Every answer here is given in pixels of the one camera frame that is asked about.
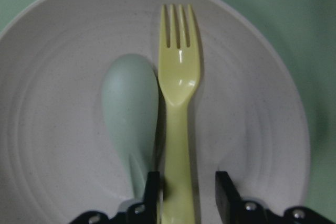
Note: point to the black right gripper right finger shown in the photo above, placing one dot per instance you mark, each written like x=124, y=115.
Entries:
x=232, y=208

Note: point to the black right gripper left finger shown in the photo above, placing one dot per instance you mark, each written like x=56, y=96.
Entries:
x=130, y=211

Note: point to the yellow plastic fork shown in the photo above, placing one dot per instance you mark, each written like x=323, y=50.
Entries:
x=179, y=72

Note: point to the light green spoon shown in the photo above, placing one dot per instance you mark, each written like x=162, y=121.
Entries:
x=130, y=102

